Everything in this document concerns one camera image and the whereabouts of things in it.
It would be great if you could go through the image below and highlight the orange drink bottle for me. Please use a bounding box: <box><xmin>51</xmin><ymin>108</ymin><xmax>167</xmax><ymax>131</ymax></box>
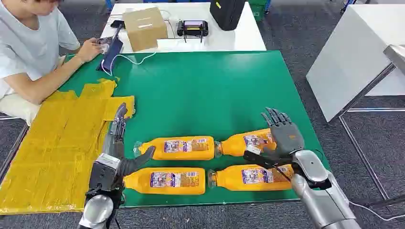
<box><xmin>123</xmin><ymin>167</ymin><xmax>207</xmax><ymax>196</ymax></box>
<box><xmin>207</xmin><ymin>164</ymin><xmax>295</xmax><ymax>192</ymax></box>
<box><xmin>214</xmin><ymin>128</ymin><xmax>278</xmax><ymax>158</ymax></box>
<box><xmin>134</xmin><ymin>136</ymin><xmax>216</xmax><ymax>161</ymax></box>

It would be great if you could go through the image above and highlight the smartphone with picture screen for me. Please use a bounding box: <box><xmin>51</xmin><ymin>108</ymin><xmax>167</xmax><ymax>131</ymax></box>
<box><xmin>96</xmin><ymin>36</ymin><xmax>114</xmax><ymax>54</ymax></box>

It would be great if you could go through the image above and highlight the brown cardboard box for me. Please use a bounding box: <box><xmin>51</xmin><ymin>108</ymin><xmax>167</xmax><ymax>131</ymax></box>
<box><xmin>122</xmin><ymin>6</ymin><xmax>169</xmax><ymax>52</ymax></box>

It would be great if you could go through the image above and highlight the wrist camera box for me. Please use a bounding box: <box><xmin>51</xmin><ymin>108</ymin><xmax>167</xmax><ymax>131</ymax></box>
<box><xmin>243</xmin><ymin>146</ymin><xmax>293</xmax><ymax>170</ymax></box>
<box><xmin>88</xmin><ymin>153</ymin><xmax>122</xmax><ymax>192</ymax></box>

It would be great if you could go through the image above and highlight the person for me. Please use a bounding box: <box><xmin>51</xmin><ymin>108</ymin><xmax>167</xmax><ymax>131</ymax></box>
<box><xmin>0</xmin><ymin>0</ymin><xmax>104</xmax><ymax>126</ymax></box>

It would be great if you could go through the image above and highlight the white table with box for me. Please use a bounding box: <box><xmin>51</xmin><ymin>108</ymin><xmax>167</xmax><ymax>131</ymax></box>
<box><xmin>99</xmin><ymin>1</ymin><xmax>267</xmax><ymax>54</ymax></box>

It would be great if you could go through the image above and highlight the black phone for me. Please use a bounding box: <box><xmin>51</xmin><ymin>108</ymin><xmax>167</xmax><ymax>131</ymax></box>
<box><xmin>109</xmin><ymin>19</ymin><xmax>126</xmax><ymax>30</ymax></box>

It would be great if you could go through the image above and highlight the black bag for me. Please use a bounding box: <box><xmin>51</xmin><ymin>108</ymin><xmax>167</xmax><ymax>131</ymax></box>
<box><xmin>209</xmin><ymin>0</ymin><xmax>247</xmax><ymax>31</ymax></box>

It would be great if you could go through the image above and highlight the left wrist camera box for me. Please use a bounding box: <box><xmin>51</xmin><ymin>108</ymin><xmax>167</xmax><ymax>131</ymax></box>
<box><xmin>88</xmin><ymin>153</ymin><xmax>122</xmax><ymax>192</ymax></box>

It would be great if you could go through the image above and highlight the dark blue flat device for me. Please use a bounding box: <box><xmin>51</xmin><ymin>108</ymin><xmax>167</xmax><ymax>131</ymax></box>
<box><xmin>99</xmin><ymin>35</ymin><xmax>124</xmax><ymax>73</ymax></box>

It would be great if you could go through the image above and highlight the thin cable on white table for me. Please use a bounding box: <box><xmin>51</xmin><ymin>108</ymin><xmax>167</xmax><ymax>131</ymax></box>
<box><xmin>159</xmin><ymin>9</ymin><xmax>177</xmax><ymax>41</ymax></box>

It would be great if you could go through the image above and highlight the yellow sheet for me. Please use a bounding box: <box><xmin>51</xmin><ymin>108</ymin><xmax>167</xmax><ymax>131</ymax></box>
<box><xmin>0</xmin><ymin>78</ymin><xmax>136</xmax><ymax>216</ymax></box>

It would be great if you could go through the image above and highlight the metal table frame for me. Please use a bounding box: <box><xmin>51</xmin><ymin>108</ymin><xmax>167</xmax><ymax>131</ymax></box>
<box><xmin>338</xmin><ymin>107</ymin><xmax>405</xmax><ymax>210</ymax></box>

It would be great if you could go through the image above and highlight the black remote controller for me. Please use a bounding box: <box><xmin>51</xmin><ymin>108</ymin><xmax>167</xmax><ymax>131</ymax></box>
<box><xmin>176</xmin><ymin>19</ymin><xmax>210</xmax><ymax>43</ymax></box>

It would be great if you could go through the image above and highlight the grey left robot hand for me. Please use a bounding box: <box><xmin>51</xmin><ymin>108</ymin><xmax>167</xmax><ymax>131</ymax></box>
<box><xmin>102</xmin><ymin>102</ymin><xmax>157</xmax><ymax>177</ymax></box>

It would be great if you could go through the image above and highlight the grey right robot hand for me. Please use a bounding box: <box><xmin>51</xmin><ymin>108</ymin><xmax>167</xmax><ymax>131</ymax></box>
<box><xmin>260</xmin><ymin>107</ymin><xmax>305</xmax><ymax>159</ymax></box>

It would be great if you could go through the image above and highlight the white floor cable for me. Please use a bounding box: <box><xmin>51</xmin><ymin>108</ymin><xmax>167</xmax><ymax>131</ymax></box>
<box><xmin>348</xmin><ymin>200</ymin><xmax>405</xmax><ymax>222</ymax></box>

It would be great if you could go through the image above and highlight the white charging cable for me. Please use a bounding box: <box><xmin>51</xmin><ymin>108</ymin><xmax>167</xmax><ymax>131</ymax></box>
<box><xmin>100</xmin><ymin>51</ymin><xmax>158</xmax><ymax>77</ymax></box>

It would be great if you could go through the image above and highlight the green table mat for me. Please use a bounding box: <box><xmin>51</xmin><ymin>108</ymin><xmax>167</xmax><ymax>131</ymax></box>
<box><xmin>58</xmin><ymin>50</ymin><xmax>331</xmax><ymax>209</ymax></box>

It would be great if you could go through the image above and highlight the large white tilted table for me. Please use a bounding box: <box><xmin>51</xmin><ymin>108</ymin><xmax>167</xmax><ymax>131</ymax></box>
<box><xmin>305</xmin><ymin>3</ymin><xmax>405</xmax><ymax>124</ymax></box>

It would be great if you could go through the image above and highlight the person's hand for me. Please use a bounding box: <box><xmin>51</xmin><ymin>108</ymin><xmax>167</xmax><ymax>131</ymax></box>
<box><xmin>76</xmin><ymin>37</ymin><xmax>104</xmax><ymax>63</ymax></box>

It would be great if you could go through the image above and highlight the green crate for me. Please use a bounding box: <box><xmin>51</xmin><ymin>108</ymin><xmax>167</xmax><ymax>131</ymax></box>
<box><xmin>248</xmin><ymin>0</ymin><xmax>270</xmax><ymax>22</ymax></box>

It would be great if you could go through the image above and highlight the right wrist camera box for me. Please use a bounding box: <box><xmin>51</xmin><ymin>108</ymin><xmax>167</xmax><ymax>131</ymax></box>
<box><xmin>243</xmin><ymin>146</ymin><xmax>293</xmax><ymax>170</ymax></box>

